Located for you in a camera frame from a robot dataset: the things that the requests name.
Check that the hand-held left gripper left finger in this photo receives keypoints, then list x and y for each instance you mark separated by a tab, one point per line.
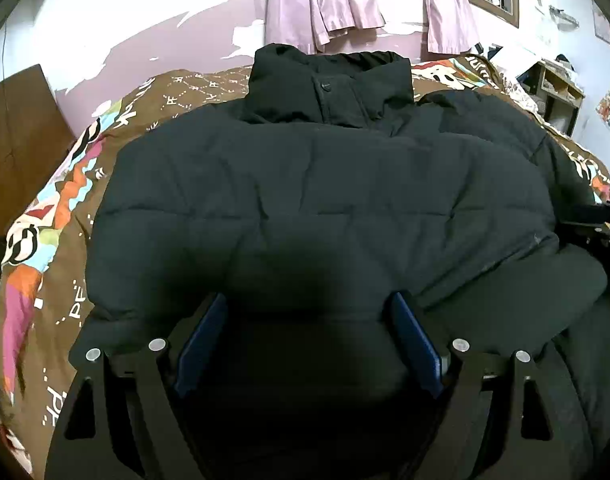
201	345

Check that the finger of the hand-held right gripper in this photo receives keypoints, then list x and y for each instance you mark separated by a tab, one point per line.
602	215

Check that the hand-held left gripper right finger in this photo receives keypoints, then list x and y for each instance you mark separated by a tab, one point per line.
416	345

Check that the black puffer jacket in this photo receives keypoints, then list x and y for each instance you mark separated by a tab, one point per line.
335	200

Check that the wooden shelf unit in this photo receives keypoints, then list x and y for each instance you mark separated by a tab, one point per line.
560	92

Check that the white board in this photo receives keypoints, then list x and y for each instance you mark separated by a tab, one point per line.
515	60

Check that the colourful printed blanket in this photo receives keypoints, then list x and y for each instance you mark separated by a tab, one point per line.
45	240

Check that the narrow pink curtain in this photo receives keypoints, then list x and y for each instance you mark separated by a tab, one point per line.
447	10

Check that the wooden headboard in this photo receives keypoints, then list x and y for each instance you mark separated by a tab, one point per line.
20	145

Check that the knotted pink curtain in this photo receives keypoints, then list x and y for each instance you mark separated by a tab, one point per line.
320	0

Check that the metal wall rack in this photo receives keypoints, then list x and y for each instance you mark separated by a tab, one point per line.
562	14

